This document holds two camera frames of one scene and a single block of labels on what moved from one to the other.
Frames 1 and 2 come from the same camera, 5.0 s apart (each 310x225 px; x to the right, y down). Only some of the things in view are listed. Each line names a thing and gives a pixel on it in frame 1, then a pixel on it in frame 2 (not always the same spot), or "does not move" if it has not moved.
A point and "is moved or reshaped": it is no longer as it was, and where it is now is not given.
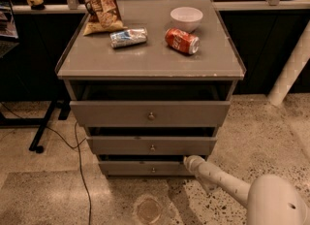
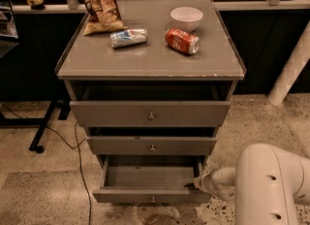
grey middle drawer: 152,144 does not move
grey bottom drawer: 145,169 is moved or reshaped
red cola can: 182,41 does not move
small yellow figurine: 36,2 does not move
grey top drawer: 148,113 does not move
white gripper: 204,170 to 215,183
